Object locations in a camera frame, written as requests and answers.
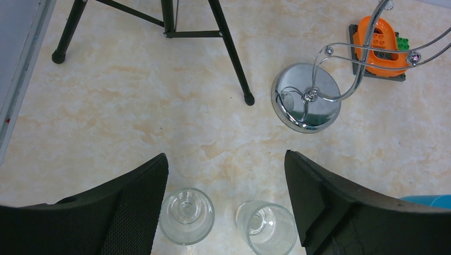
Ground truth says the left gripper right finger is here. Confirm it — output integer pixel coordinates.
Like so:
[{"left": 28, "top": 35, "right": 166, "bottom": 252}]
[{"left": 284, "top": 150, "right": 450, "bottom": 254}]

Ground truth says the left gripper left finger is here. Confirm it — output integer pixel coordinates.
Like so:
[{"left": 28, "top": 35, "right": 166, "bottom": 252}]
[{"left": 1, "top": 153, "right": 169, "bottom": 254}]

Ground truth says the orange toy block piece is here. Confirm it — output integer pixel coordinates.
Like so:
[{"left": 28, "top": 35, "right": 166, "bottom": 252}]
[{"left": 366, "top": 18, "right": 410, "bottom": 78}]

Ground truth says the blue wine glass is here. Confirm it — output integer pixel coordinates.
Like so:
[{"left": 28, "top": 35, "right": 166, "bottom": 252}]
[{"left": 400, "top": 194, "right": 450, "bottom": 209}]

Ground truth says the clear ribbed wine glass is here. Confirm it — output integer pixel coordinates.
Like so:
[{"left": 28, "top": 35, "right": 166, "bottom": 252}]
[
  {"left": 158, "top": 188, "right": 215, "bottom": 245},
  {"left": 235, "top": 200, "right": 297, "bottom": 254}
]

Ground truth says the black music stand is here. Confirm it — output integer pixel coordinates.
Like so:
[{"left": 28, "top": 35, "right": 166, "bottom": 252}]
[{"left": 51, "top": 0, "right": 256, "bottom": 107}]

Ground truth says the chrome wine glass rack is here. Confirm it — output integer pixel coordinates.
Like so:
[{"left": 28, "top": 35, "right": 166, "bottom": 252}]
[{"left": 277, "top": 1, "right": 450, "bottom": 135}]

